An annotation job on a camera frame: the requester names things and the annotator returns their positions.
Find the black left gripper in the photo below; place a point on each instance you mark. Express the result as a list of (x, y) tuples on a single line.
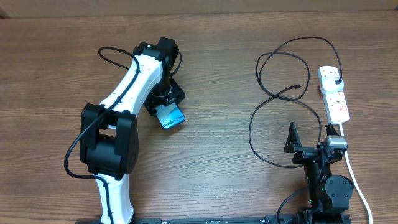
[(177, 94)]

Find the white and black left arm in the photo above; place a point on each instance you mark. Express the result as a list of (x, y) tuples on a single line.
[(107, 146)]

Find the white charger plug adapter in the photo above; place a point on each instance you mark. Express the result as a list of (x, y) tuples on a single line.
[(329, 85)]

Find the Samsung Galaxy smartphone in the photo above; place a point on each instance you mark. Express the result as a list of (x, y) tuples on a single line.
[(169, 116)]

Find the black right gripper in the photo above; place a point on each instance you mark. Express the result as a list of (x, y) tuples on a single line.
[(303, 152)]

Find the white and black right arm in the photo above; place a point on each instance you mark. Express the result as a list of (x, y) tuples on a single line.
[(329, 194)]

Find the white power extension strip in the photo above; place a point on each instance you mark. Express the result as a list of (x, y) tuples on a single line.
[(335, 103)]

